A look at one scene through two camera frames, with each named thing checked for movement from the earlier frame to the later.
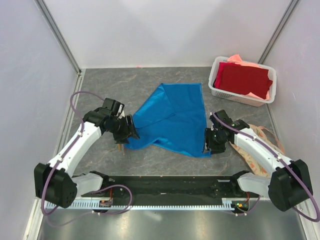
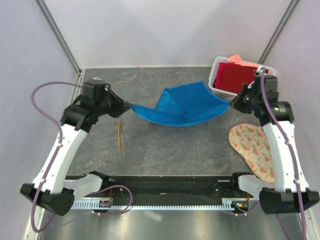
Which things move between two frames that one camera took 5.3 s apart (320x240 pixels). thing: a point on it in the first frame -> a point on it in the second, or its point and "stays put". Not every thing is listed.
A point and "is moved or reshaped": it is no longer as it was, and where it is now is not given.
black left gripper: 129,131 -> 120,105
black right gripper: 215,149 -> 236,102
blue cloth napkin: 173,115 is moved or reshaped
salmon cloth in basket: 237,59 stays put
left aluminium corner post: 56,29 stays put
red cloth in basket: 242,80 stays put
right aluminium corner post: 293,4 stays put
